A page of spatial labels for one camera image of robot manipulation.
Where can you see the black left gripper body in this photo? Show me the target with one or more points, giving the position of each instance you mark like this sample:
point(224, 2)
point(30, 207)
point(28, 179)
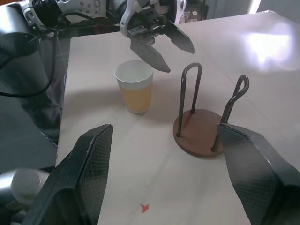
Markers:
point(146, 23)

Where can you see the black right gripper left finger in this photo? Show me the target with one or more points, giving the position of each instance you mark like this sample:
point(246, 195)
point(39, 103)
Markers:
point(77, 178)

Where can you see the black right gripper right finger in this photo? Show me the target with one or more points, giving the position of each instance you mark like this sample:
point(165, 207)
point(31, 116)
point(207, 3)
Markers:
point(257, 178)

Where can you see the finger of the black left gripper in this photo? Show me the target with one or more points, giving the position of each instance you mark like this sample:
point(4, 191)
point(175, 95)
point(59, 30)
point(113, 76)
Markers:
point(180, 37)
point(150, 56)

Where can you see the orange and white paper cup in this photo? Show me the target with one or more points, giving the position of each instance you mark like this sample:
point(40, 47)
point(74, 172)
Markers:
point(136, 93)

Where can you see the wooden base metal rack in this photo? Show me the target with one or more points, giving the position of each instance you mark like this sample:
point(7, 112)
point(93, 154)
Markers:
point(199, 133)

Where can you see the white round device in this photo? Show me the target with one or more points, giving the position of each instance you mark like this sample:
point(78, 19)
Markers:
point(181, 9)

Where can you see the brown cardboard box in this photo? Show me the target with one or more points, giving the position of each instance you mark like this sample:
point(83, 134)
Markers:
point(195, 11)

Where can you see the silver rounded robot housing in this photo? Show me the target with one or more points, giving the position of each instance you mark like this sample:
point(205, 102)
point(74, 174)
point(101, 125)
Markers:
point(21, 185)

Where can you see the red mark sticker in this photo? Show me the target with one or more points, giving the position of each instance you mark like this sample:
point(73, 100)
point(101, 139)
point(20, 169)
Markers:
point(145, 207)

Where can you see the silver robot torso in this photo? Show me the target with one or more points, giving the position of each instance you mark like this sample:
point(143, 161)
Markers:
point(18, 58)

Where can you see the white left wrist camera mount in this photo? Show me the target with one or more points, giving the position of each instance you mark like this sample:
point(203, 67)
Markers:
point(125, 20)

